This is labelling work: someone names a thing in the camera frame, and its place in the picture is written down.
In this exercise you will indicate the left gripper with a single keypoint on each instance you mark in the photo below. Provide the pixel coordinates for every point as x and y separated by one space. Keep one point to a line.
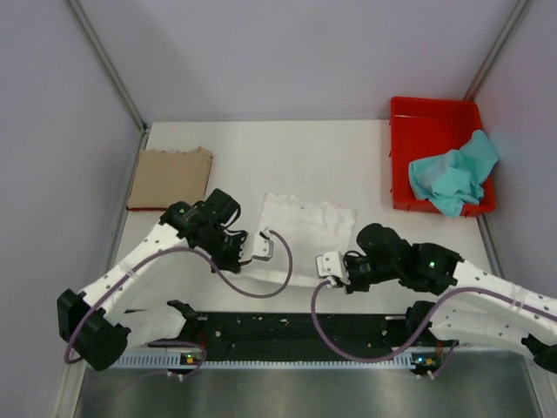
231 263

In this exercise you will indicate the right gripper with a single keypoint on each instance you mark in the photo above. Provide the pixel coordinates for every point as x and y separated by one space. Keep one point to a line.
354 286

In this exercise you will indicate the white t shirt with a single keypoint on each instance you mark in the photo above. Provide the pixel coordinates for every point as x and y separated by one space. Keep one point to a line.
309 229

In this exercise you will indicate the teal t shirt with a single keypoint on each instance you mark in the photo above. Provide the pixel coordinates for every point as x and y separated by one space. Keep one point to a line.
456 178

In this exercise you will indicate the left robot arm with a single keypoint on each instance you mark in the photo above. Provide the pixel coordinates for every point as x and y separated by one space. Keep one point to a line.
96 322

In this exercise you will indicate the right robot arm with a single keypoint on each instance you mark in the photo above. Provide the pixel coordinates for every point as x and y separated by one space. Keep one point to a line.
473 306

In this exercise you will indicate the folded brown t shirt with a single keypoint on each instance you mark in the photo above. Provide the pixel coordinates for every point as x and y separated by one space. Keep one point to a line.
164 178

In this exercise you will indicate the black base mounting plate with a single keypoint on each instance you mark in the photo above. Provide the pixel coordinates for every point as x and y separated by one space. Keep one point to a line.
236 340

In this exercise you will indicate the red plastic bin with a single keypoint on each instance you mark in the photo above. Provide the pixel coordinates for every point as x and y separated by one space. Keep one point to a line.
422 128

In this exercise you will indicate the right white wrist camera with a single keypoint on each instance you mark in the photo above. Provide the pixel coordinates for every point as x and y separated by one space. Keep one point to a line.
331 268

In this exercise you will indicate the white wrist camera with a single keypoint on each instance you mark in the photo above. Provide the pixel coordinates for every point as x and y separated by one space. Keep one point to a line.
331 268
262 246

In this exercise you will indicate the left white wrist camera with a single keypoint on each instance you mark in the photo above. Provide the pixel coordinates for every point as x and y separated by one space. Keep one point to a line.
262 246

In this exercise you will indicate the aluminium frame rail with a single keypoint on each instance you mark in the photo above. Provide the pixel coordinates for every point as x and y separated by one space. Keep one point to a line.
460 327

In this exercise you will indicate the grey slotted cable duct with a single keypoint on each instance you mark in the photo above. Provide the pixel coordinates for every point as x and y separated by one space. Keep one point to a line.
176 360

